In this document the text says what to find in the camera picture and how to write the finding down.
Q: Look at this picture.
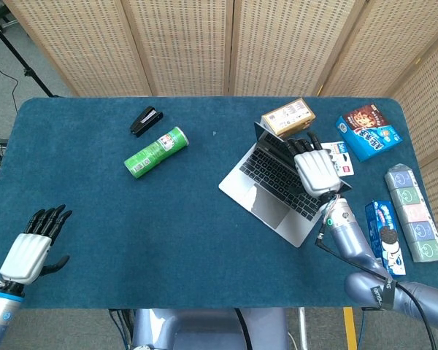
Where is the blue oreo cookie box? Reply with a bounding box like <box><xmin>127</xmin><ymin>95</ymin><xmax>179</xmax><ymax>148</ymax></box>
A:
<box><xmin>364</xmin><ymin>199</ymin><xmax>407</xmax><ymax>276</ymax></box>

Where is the silver laptop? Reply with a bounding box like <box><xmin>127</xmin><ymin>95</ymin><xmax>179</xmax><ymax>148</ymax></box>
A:
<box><xmin>218</xmin><ymin>121</ymin><xmax>353</xmax><ymax>249</ymax></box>

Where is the blister pack with black items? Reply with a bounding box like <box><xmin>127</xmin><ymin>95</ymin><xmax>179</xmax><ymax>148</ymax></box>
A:
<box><xmin>320</xmin><ymin>141</ymin><xmax>356</xmax><ymax>179</ymax></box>

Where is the black tripod stand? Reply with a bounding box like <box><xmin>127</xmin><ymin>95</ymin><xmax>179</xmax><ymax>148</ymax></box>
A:
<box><xmin>0</xmin><ymin>12</ymin><xmax>61</xmax><ymax>98</ymax></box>

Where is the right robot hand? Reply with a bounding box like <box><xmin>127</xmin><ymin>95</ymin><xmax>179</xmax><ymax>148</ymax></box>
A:
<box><xmin>283</xmin><ymin>131</ymin><xmax>342</xmax><ymax>200</ymax></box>

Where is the green chips can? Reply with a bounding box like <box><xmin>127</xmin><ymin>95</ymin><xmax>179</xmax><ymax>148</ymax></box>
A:
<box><xmin>123</xmin><ymin>126</ymin><xmax>189</xmax><ymax>179</ymax></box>

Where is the blue table mat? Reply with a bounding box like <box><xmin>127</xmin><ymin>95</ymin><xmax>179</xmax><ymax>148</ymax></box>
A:
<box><xmin>0</xmin><ymin>96</ymin><xmax>438</xmax><ymax>310</ymax></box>

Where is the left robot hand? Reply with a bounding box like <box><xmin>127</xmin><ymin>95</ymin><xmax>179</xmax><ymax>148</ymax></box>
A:
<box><xmin>0</xmin><ymin>204</ymin><xmax>73</xmax><ymax>285</ymax></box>

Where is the black stapler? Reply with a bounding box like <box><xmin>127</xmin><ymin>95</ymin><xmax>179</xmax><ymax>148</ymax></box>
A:
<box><xmin>128</xmin><ymin>106</ymin><xmax>164</xmax><ymax>139</ymax></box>

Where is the blue chocolate cookie box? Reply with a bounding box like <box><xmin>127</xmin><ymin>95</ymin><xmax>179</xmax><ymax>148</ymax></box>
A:
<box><xmin>336</xmin><ymin>103</ymin><xmax>404</xmax><ymax>163</ymax></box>

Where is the robot torso base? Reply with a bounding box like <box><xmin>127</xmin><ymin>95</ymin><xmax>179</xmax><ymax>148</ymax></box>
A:
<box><xmin>131</xmin><ymin>308</ymin><xmax>290</xmax><ymax>350</ymax></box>

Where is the pastel tissue pack row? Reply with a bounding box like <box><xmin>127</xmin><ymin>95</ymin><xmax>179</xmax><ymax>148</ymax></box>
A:
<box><xmin>384</xmin><ymin>163</ymin><xmax>438</xmax><ymax>263</ymax></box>

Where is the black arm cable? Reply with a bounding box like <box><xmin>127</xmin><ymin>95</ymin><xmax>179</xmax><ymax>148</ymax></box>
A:
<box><xmin>315</xmin><ymin>222</ymin><xmax>438</xmax><ymax>350</ymax></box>

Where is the tan cardboard box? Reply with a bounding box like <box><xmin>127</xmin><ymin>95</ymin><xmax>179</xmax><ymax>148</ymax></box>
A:
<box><xmin>261</xmin><ymin>98</ymin><xmax>317</xmax><ymax>139</ymax></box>

